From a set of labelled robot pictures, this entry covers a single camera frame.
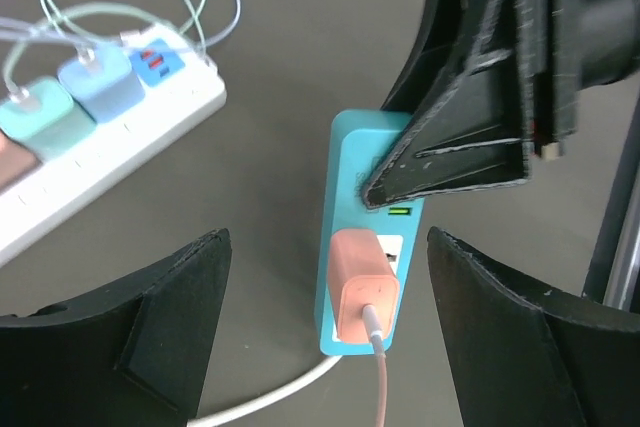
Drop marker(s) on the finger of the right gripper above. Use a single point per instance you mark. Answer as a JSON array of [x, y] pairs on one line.
[[468, 133]]

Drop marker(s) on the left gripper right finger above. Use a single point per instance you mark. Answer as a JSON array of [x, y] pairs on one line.
[[524, 353]]

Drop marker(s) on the dusty pink charger on white strip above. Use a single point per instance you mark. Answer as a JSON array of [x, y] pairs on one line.
[[16, 161]]

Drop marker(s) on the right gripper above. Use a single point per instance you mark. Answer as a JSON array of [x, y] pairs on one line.
[[464, 60]]

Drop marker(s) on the white power strip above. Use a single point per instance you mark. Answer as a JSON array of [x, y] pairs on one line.
[[182, 89]]

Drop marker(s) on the salmon pink charger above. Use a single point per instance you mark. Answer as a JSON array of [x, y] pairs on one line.
[[360, 275]]

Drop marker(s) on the mint green charger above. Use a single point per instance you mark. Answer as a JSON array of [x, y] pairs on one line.
[[48, 121]]

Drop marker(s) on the light blue charger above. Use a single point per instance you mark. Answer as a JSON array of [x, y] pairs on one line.
[[106, 87]]

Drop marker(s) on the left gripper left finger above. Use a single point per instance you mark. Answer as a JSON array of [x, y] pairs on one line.
[[133, 352]]

